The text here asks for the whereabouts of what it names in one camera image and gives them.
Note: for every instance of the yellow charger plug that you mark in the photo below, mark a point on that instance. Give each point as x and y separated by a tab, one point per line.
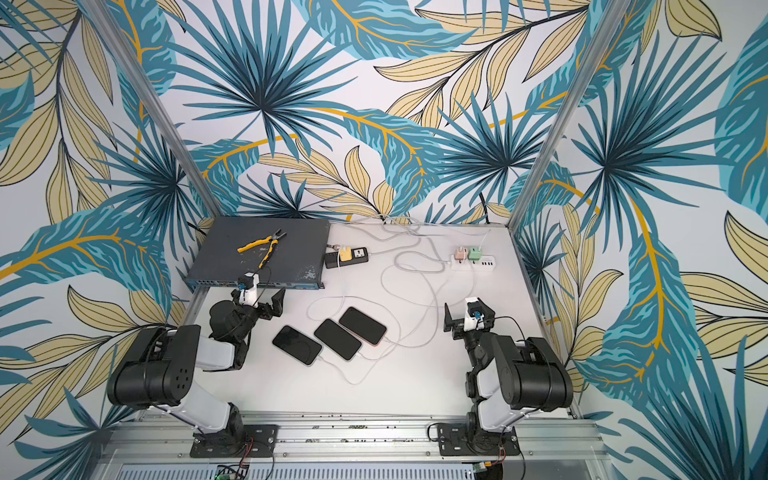
345	254

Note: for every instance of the green charger plug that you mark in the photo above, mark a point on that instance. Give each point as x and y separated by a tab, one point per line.
475	253

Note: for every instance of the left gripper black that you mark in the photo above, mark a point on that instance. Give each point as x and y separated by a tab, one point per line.
277	305

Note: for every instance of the black power socket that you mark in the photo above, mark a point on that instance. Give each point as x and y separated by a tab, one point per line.
360	255

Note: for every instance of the aluminium corner post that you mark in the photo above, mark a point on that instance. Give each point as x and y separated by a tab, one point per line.
108	28
607	27

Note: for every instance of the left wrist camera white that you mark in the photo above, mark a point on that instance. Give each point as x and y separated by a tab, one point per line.
248	285

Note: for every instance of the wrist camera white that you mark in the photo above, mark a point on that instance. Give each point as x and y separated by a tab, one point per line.
473	314
248	285

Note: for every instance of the aluminium front rail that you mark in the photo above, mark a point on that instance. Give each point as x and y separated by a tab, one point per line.
345	446

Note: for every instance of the black phone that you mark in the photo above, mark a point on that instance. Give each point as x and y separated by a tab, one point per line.
297	345
337	339

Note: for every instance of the right aluminium corner post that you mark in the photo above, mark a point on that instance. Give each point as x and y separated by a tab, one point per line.
607	27

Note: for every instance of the white power strip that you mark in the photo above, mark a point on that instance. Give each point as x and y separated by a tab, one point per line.
485	263

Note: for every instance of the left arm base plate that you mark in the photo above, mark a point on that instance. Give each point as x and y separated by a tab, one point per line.
252	441

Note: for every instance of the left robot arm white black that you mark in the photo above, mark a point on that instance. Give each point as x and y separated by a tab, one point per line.
158	370

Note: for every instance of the dark grey network switch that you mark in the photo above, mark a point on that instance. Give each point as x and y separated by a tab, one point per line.
296	263

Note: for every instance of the pink charger plug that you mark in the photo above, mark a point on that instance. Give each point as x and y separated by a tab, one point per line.
461	254

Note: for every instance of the yellow black pliers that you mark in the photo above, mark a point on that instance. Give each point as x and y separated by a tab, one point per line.
270	242

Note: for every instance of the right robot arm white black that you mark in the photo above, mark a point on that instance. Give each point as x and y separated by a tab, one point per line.
509	379

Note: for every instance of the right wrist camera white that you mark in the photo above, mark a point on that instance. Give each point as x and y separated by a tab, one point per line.
473	314

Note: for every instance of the left aluminium corner post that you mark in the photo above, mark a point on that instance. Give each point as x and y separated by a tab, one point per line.
108	28

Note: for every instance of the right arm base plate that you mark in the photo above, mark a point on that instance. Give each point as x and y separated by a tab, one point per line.
458	440

